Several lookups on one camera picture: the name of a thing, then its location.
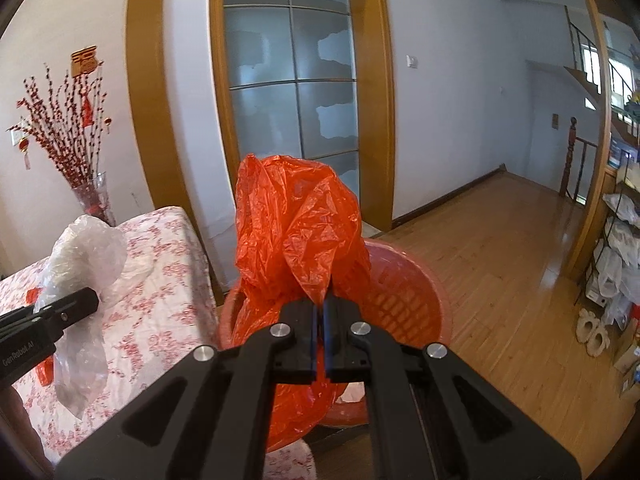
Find frosted glass door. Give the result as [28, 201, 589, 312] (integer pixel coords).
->
[224, 0, 359, 193]

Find wooden stair railing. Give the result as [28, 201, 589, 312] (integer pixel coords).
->
[559, 116, 598, 206]

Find orange lined laundry basket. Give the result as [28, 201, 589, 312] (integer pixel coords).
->
[218, 238, 452, 428]

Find glass vase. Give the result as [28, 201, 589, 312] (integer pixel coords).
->
[73, 171, 116, 226]

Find clear white plastic bag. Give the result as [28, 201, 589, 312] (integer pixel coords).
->
[35, 216, 153, 418]

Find large orange plastic bag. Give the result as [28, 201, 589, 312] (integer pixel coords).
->
[229, 153, 374, 453]

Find knotted orange plastic bag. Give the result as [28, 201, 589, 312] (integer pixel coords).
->
[25, 287, 54, 387]

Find floral pink tablecloth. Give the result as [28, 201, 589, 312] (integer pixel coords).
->
[0, 205, 319, 480]

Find red berry branches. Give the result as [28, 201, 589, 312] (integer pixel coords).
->
[6, 63, 111, 188]

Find white slippers pair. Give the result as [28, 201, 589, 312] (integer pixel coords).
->
[575, 309, 611, 358]

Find metal storage rack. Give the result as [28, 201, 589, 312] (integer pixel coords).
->
[572, 159, 640, 361]

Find red hanging ornament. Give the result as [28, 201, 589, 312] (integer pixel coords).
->
[70, 46, 100, 78]

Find white wall socket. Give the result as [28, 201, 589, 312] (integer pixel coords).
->
[10, 130, 24, 146]

